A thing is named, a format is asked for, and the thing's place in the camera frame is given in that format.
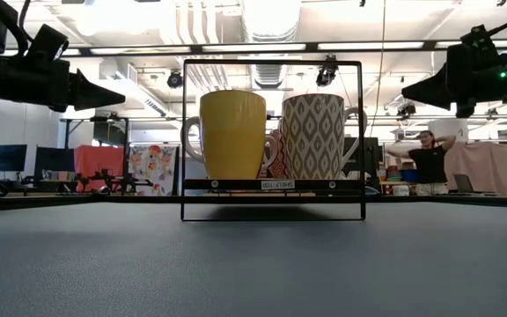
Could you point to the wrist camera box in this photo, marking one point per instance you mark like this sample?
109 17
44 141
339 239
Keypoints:
478 39
46 44

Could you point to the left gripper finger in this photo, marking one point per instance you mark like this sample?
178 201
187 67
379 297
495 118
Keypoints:
95 92

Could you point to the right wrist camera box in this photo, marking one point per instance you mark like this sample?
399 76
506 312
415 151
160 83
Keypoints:
478 39

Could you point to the pink curtain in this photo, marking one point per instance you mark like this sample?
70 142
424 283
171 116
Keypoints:
487 167

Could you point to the red patterned mug yellow rim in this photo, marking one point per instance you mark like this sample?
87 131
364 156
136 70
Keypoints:
277 154

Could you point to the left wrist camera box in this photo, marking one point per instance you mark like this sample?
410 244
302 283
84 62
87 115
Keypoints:
46 44

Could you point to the silver ventilation duct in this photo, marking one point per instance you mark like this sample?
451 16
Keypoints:
271 26

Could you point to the black table edge rail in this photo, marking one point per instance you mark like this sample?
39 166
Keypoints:
60 199

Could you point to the ceiling mounted camera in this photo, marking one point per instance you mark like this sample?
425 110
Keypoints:
326 72
174 79

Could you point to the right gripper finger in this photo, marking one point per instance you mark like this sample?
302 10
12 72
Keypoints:
429 90

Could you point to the floral cloth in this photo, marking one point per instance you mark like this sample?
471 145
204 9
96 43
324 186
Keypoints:
153 169

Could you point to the person standing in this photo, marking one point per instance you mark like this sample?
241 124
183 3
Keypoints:
429 165

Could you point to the blue storage bin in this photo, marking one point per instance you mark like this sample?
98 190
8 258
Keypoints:
409 175

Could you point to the black overhead beam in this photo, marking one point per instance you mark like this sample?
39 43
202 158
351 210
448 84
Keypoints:
253 47

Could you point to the orange cloth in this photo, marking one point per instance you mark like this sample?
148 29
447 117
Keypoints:
97 163

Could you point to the black computer monitor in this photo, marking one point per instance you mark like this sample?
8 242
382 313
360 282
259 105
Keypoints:
54 160
9 157

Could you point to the grey laptop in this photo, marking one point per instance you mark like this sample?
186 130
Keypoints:
465 184

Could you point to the grey patterned mug red rim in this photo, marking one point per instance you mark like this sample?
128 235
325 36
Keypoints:
313 136

